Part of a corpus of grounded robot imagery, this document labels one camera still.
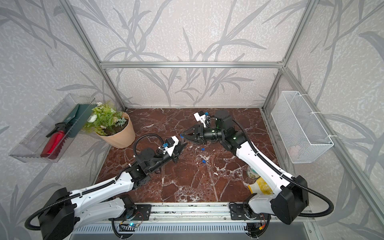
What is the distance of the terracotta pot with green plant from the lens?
2.53 ft

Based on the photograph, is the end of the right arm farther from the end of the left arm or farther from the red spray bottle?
the red spray bottle

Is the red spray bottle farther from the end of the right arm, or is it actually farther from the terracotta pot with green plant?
the end of the right arm

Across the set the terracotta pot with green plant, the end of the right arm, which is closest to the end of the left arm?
the end of the right arm

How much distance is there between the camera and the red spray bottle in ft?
1.85

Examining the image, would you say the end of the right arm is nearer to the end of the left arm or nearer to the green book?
the end of the left arm

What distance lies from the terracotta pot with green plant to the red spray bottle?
0.28ft
